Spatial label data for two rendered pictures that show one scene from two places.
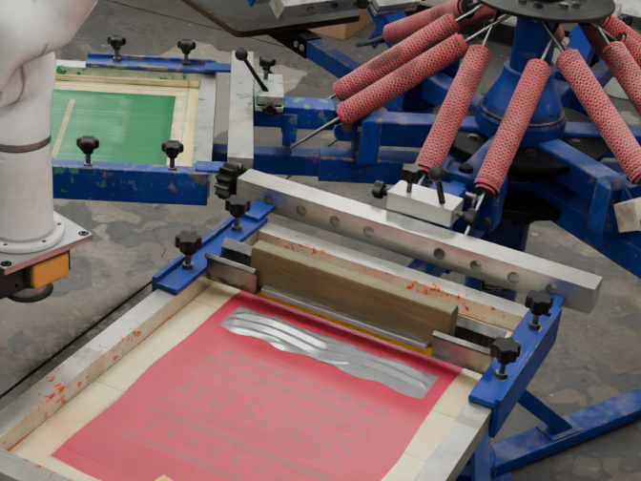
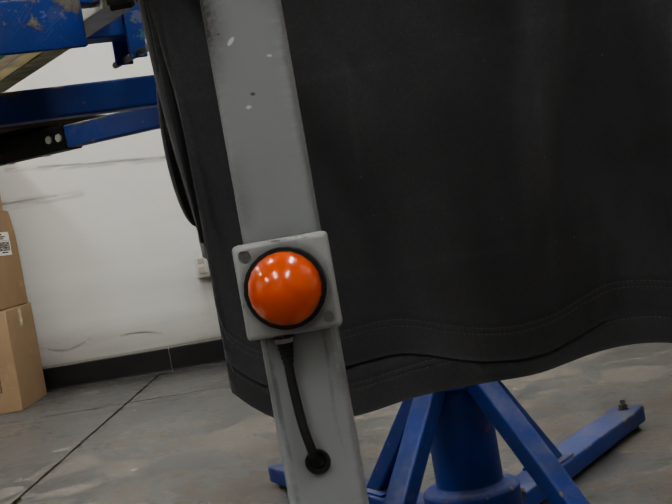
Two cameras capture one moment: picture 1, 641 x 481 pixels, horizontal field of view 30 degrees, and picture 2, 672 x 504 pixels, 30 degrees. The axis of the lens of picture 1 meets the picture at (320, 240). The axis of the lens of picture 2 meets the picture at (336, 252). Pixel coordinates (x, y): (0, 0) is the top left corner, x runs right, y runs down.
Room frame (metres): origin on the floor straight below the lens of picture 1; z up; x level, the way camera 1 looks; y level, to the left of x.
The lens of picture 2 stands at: (0.35, 0.60, 0.70)
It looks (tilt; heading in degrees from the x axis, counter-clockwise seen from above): 3 degrees down; 338
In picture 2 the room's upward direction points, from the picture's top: 10 degrees counter-clockwise
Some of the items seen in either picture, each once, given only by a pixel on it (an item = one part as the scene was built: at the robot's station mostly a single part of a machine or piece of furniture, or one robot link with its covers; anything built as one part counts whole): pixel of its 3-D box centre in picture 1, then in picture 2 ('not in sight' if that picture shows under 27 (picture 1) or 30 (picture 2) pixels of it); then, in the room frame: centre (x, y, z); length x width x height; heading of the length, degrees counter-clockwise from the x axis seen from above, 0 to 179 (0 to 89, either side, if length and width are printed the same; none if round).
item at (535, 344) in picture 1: (515, 365); not in sight; (1.55, -0.32, 0.98); 0.30 x 0.05 x 0.07; 155
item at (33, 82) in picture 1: (10, 88); not in sight; (1.53, 0.45, 1.37); 0.13 x 0.10 x 0.16; 153
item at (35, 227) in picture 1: (13, 182); not in sight; (1.55, 0.46, 1.21); 0.16 x 0.13 x 0.15; 51
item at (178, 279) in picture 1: (212, 260); not in sight; (1.79, 0.18, 0.98); 0.30 x 0.05 x 0.07; 155
